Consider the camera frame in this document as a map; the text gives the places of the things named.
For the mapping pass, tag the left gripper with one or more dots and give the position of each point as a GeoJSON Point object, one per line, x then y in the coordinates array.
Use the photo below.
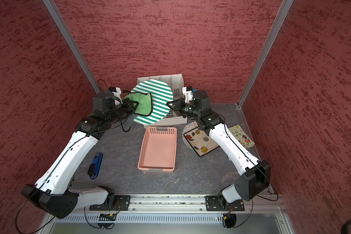
{"type": "Point", "coordinates": [127, 102]}

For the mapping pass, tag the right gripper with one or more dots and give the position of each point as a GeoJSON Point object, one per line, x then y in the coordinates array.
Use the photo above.
{"type": "Point", "coordinates": [179, 103]}

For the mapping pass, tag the green striped round plate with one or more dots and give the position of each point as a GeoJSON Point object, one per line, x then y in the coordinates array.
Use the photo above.
{"type": "Point", "coordinates": [161, 94]}

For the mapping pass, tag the green microfibre cloth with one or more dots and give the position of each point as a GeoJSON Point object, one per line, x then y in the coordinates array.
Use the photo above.
{"type": "Point", "coordinates": [143, 103]}

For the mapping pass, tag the square floral plate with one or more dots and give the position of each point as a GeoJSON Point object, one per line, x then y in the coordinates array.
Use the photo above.
{"type": "Point", "coordinates": [200, 142]}

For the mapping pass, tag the colourful squiggle round plate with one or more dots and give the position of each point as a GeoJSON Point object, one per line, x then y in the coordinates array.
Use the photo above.
{"type": "Point", "coordinates": [188, 130]}

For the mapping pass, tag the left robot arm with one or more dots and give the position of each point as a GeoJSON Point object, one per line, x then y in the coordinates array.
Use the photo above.
{"type": "Point", "coordinates": [51, 193]}

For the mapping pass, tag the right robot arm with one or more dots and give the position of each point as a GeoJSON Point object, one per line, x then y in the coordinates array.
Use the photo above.
{"type": "Point", "coordinates": [254, 175]}

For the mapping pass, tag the white file organiser rack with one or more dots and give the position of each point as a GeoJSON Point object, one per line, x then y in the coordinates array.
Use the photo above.
{"type": "Point", "coordinates": [176, 83]}

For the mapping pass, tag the pink plastic basket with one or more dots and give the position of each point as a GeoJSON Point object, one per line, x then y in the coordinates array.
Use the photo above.
{"type": "Point", "coordinates": [158, 150]}

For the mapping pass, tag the illustrated children's book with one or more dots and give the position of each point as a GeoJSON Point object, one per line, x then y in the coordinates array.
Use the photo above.
{"type": "Point", "coordinates": [241, 136]}

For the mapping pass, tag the blue stapler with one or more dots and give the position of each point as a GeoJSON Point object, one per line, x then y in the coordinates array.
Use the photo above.
{"type": "Point", "coordinates": [94, 167]}

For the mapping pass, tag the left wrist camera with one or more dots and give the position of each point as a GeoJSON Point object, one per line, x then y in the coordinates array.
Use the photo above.
{"type": "Point", "coordinates": [117, 95]}

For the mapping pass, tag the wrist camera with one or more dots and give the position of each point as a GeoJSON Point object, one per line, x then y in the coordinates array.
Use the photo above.
{"type": "Point", "coordinates": [117, 95]}
{"type": "Point", "coordinates": [188, 93]}

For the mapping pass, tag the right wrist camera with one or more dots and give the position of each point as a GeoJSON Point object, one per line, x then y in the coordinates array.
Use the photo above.
{"type": "Point", "coordinates": [188, 93]}

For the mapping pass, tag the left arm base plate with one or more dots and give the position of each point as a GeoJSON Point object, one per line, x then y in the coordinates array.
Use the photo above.
{"type": "Point", "coordinates": [113, 203]}

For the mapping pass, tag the aluminium front rail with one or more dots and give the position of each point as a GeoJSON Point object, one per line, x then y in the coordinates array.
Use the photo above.
{"type": "Point", "coordinates": [187, 203]}

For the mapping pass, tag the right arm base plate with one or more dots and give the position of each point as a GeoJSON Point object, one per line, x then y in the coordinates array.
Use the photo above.
{"type": "Point", "coordinates": [223, 203]}

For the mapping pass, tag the left aluminium corner post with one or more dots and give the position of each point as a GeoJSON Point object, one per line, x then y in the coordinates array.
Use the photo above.
{"type": "Point", "coordinates": [60, 23]}

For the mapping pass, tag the aluminium corner post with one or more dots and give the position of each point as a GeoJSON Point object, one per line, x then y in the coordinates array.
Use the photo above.
{"type": "Point", "coordinates": [60, 23]}
{"type": "Point", "coordinates": [271, 37]}

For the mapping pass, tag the right aluminium corner post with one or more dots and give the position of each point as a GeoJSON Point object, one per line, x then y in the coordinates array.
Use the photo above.
{"type": "Point", "coordinates": [271, 37]}

